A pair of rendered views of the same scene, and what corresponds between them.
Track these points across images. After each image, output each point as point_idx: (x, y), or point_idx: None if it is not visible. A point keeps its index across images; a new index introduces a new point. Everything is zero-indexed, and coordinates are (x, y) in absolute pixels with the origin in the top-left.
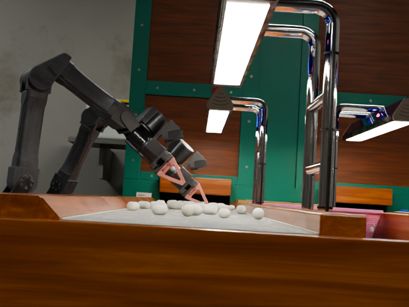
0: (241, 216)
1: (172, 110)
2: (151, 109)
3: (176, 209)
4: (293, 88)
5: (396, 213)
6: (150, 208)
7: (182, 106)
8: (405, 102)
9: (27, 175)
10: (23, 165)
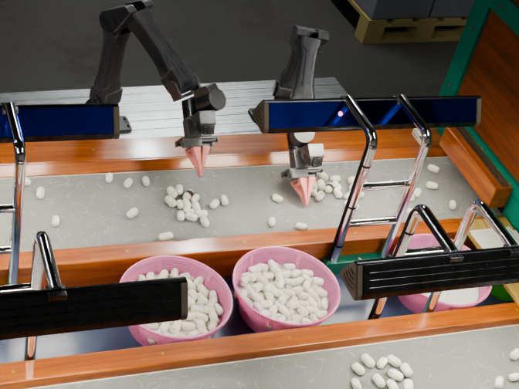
0: (56, 242)
1: (505, 48)
2: (203, 89)
3: (152, 196)
4: None
5: (147, 346)
6: (133, 181)
7: (516, 49)
8: (351, 265)
9: (96, 96)
10: (96, 87)
